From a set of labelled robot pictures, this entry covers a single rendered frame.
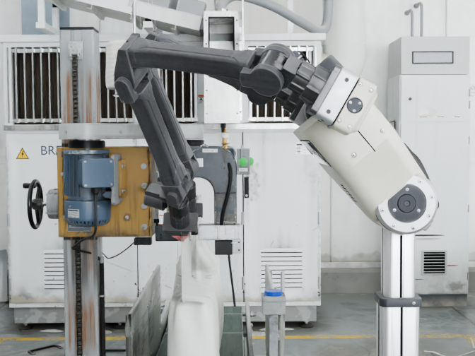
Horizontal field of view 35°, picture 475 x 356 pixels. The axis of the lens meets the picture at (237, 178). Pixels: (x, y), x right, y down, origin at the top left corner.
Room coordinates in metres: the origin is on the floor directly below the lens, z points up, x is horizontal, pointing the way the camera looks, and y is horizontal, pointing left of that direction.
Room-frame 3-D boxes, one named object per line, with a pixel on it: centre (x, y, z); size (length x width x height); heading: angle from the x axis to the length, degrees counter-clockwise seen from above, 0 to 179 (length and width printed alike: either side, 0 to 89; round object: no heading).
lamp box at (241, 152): (2.67, -0.02, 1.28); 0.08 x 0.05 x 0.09; 0
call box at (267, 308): (2.54, -0.12, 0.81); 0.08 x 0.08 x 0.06; 0
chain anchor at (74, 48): (2.68, 0.57, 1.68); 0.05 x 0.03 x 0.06; 90
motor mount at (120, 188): (2.58, 0.41, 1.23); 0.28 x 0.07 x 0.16; 0
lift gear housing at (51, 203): (2.73, 0.65, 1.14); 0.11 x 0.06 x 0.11; 0
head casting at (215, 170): (2.79, 0.13, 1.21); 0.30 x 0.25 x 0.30; 0
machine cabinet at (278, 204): (5.91, 0.52, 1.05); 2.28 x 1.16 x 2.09; 90
